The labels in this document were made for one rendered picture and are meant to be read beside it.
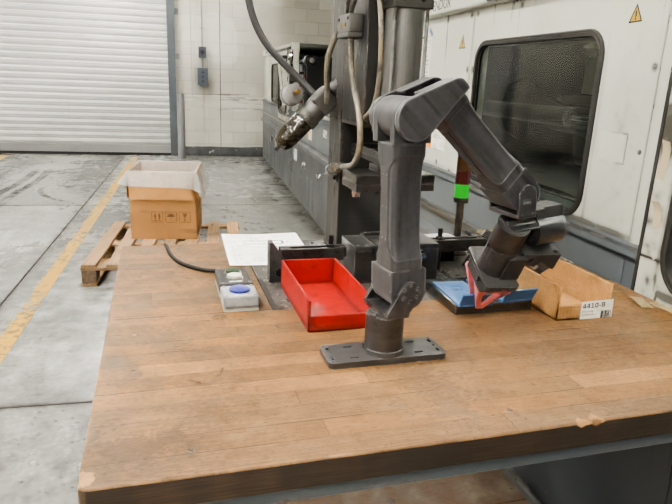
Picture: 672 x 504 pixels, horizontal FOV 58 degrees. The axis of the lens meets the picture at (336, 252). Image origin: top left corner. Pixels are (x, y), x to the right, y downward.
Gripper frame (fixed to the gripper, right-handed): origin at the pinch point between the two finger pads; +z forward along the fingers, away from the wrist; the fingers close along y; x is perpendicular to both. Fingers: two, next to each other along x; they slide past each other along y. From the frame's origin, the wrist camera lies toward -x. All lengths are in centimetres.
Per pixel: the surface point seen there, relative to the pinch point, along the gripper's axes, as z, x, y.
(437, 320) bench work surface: 3.3, 8.0, -2.4
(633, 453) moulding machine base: 43, -51, -15
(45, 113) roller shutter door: 498, 278, 800
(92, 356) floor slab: 174, 101, 113
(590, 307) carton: -0.5, -22.6, -3.5
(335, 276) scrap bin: 11.7, 23.3, 16.7
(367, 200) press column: 16, 9, 47
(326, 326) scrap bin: 1.6, 30.0, -4.1
